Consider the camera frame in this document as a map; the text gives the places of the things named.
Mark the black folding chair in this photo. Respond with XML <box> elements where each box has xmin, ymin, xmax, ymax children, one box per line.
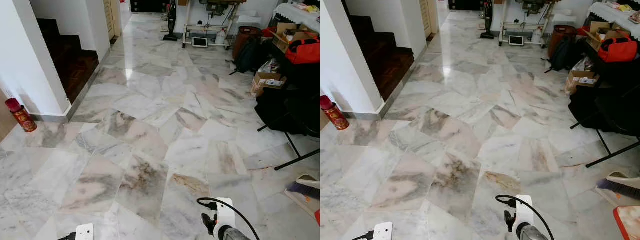
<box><xmin>568</xmin><ymin>60</ymin><xmax>640</xmax><ymax>169</ymax></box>
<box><xmin>254</xmin><ymin>60</ymin><xmax>321</xmax><ymax>172</ymax></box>

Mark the small cardboard box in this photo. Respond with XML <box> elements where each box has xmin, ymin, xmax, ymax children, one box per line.
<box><xmin>564</xmin><ymin>70</ymin><xmax>600</xmax><ymax>96</ymax></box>
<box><xmin>250</xmin><ymin>71</ymin><xmax>287</xmax><ymax>98</ymax></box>

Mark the red tin canister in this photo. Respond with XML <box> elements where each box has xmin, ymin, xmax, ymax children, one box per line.
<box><xmin>320</xmin><ymin>95</ymin><xmax>351</xmax><ymax>131</ymax></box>
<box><xmin>5</xmin><ymin>98</ymin><xmax>38</xmax><ymax>133</ymax></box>

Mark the clear plastic bag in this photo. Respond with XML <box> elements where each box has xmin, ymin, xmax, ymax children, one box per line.
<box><xmin>260</xmin><ymin>57</ymin><xmax>281</xmax><ymax>76</ymax></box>
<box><xmin>575</xmin><ymin>56</ymin><xmax>596</xmax><ymax>73</ymax></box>

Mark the black backpack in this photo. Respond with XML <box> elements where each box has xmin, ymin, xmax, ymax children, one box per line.
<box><xmin>226</xmin><ymin>39</ymin><xmax>273</xmax><ymax>76</ymax></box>
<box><xmin>541</xmin><ymin>36</ymin><xmax>588</xmax><ymax>74</ymax></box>

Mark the brown round bin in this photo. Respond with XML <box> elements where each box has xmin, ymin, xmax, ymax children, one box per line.
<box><xmin>232</xmin><ymin>26</ymin><xmax>263</xmax><ymax>61</ymax></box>
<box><xmin>547</xmin><ymin>24</ymin><xmax>577</xmax><ymax>58</ymax></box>

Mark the red bag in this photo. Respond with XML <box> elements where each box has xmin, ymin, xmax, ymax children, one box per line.
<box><xmin>597</xmin><ymin>36</ymin><xmax>639</xmax><ymax>63</ymax></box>
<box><xmin>285</xmin><ymin>38</ymin><xmax>321</xmax><ymax>65</ymax></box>

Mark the large open cardboard box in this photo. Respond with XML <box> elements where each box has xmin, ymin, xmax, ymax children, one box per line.
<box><xmin>582</xmin><ymin>21</ymin><xmax>635</xmax><ymax>51</ymax></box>
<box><xmin>269</xmin><ymin>22</ymin><xmax>319</xmax><ymax>54</ymax></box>

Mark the black upright vacuum cleaner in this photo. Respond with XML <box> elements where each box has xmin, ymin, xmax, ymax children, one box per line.
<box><xmin>480</xmin><ymin>0</ymin><xmax>496</xmax><ymax>40</ymax></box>
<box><xmin>163</xmin><ymin>0</ymin><xmax>180</xmax><ymax>42</ymax></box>

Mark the dark wooden staircase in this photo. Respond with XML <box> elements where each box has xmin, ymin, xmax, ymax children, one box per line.
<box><xmin>348</xmin><ymin>15</ymin><xmax>415</xmax><ymax>102</ymax></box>
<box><xmin>36</xmin><ymin>18</ymin><xmax>100</xmax><ymax>104</ymax></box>

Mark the white plastic container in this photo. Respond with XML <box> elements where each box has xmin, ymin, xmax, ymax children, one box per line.
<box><xmin>552</xmin><ymin>14</ymin><xmax>577</xmax><ymax>27</ymax></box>
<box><xmin>236</xmin><ymin>15</ymin><xmax>262</xmax><ymax>28</ymax></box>

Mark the dark metal machine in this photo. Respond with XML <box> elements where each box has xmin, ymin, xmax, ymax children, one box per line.
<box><xmin>520</xmin><ymin>0</ymin><xmax>561</xmax><ymax>16</ymax></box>
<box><xmin>205</xmin><ymin>0</ymin><xmax>247</xmax><ymax>18</ymax></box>

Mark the light wooden door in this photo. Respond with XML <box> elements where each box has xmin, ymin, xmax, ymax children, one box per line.
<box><xmin>420</xmin><ymin>0</ymin><xmax>434</xmax><ymax>38</ymax></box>
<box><xmin>103</xmin><ymin>0</ymin><xmax>117</xmax><ymax>41</ymax></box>

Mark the table with white cloth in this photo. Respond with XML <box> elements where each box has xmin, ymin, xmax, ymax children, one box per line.
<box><xmin>588</xmin><ymin>1</ymin><xmax>640</xmax><ymax>40</ymax></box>
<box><xmin>273</xmin><ymin>2</ymin><xmax>321</xmax><ymax>33</ymax></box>

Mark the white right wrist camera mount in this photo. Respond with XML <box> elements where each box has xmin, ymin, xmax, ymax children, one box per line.
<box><xmin>514</xmin><ymin>194</ymin><xmax>535</xmax><ymax>238</ymax></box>
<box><xmin>215</xmin><ymin>197</ymin><xmax>237</xmax><ymax>240</ymax></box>

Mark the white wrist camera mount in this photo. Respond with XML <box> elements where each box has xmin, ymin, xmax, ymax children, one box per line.
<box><xmin>514</xmin><ymin>194</ymin><xmax>535</xmax><ymax>238</ymax></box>
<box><xmin>215</xmin><ymin>197</ymin><xmax>237</xmax><ymax>240</ymax></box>
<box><xmin>75</xmin><ymin>223</ymin><xmax>95</xmax><ymax>240</ymax></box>
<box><xmin>373</xmin><ymin>222</ymin><xmax>394</xmax><ymax>240</ymax></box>

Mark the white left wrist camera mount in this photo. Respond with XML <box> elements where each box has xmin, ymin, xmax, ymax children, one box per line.
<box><xmin>373</xmin><ymin>222</ymin><xmax>394</xmax><ymax>240</ymax></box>
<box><xmin>75</xmin><ymin>223</ymin><xmax>95</xmax><ymax>240</ymax></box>

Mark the white metal frame work table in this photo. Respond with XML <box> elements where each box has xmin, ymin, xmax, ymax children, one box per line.
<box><xmin>182</xmin><ymin>0</ymin><xmax>242</xmax><ymax>50</ymax></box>
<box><xmin>498</xmin><ymin>0</ymin><xmax>557</xmax><ymax>48</ymax></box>

